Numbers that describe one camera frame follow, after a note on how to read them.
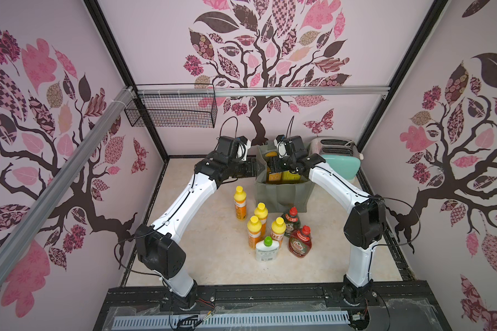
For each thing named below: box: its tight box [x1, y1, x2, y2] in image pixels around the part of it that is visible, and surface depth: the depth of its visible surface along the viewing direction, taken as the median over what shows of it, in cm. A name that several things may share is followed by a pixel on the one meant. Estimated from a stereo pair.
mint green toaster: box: [308, 136, 364, 180], surface depth 103 cm
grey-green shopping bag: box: [254, 140, 315, 214], surface depth 80 cm
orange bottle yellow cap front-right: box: [270, 216, 287, 249], surface depth 72 cm
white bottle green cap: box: [255, 235, 280, 263], surface depth 74 cm
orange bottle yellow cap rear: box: [233, 185, 248, 221], surface depth 82 cm
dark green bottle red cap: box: [280, 206, 301, 238], surface depth 80 cm
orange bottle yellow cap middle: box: [254, 202, 269, 239], surface depth 75 cm
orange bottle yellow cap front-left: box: [247, 215, 263, 250], surface depth 72 cm
